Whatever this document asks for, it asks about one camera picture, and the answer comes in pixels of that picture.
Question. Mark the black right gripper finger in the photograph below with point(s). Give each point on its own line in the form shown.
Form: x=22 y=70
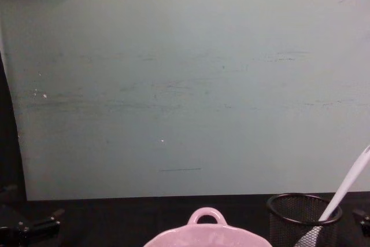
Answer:
x=364 y=219

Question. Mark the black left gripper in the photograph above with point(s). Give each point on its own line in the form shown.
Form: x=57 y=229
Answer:
x=13 y=226

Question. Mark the white plastic spoon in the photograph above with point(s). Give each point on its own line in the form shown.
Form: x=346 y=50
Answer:
x=348 y=182

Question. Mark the black table cloth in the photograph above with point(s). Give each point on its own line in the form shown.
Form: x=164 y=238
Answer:
x=121 y=224

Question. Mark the black mesh pen holder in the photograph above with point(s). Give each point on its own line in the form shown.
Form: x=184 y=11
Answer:
x=289 y=224

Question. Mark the black hanging drape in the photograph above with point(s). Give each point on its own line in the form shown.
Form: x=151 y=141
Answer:
x=8 y=143

